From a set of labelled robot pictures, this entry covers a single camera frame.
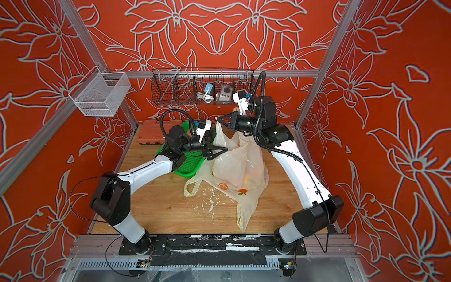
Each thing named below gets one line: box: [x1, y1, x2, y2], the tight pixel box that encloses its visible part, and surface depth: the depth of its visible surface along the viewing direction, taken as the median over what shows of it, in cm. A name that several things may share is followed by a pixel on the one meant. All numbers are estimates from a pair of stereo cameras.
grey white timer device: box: [219, 84, 234, 102], surface depth 93 cm
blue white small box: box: [204, 82, 215, 95], surface depth 85 cm
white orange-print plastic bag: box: [183, 120, 270, 232], surface depth 83 cm
